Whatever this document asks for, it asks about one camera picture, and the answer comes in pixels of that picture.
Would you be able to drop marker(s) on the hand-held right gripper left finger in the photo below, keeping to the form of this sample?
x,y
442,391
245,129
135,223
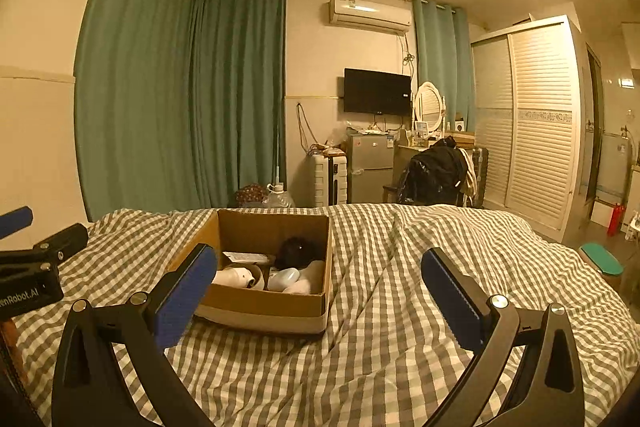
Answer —
x,y
185,302

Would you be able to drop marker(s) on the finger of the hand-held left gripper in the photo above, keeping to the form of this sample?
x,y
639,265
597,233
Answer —
x,y
15,219
65,239

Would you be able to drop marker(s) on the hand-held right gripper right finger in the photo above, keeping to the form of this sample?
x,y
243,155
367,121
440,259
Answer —
x,y
450,302

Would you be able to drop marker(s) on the white round device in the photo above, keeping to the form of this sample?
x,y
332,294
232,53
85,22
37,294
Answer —
x,y
232,278

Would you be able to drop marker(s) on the white printed packet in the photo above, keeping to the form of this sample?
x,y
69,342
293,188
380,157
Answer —
x,y
242,256

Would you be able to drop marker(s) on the brown cardboard box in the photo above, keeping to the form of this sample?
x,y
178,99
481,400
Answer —
x,y
260,307

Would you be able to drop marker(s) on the pale blue round object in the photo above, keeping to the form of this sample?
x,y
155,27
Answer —
x,y
282,279

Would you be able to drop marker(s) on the black fuzzy object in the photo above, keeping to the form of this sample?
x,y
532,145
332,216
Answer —
x,y
297,252

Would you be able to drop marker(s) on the white knit sock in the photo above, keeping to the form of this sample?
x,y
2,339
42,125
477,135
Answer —
x,y
307,282

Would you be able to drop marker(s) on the grey checkered blanket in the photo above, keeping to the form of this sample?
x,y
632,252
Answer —
x,y
375,307

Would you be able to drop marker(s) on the brown patterned bag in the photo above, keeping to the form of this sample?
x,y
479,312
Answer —
x,y
250,196

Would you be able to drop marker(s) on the silver suitcase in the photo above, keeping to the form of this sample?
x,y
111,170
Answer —
x,y
481,177

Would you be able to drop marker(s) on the cream cloth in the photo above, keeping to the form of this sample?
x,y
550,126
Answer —
x,y
469,174

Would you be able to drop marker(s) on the clear water jug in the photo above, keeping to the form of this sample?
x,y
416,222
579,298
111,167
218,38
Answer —
x,y
279,197

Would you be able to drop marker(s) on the small silver fridge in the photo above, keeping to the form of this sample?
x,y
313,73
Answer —
x,y
370,167

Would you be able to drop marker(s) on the green-topped stool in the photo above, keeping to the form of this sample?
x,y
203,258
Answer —
x,y
602,259

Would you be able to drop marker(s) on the wide green curtain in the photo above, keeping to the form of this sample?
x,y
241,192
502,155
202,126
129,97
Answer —
x,y
130,82

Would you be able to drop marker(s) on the thin white pole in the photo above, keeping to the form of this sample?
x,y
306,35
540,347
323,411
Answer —
x,y
276,157

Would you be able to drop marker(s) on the white suitcase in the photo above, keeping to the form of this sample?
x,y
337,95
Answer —
x,y
330,179

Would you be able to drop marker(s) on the small white box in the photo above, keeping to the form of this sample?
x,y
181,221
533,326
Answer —
x,y
460,125

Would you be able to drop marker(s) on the red fire extinguisher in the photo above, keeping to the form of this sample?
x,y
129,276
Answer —
x,y
616,219

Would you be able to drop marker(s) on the white louvred wardrobe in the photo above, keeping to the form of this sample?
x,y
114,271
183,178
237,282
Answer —
x,y
540,132

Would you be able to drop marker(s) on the clear plastic bag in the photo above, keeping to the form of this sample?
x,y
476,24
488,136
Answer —
x,y
342,137

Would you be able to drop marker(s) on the white oval mirror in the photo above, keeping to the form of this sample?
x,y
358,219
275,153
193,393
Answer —
x,y
429,104

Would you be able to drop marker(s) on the green window curtain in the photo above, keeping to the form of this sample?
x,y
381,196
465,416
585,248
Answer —
x,y
235,97

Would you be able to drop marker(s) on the narrow green curtain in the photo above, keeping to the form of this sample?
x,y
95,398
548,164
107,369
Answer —
x,y
440,52

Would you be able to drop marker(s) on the white air conditioner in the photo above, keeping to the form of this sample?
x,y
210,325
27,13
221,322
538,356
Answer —
x,y
367,14

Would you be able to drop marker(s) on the small photo frame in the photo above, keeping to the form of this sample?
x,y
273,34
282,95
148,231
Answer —
x,y
422,127

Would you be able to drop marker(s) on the black wall television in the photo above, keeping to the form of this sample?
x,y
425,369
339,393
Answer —
x,y
377,92

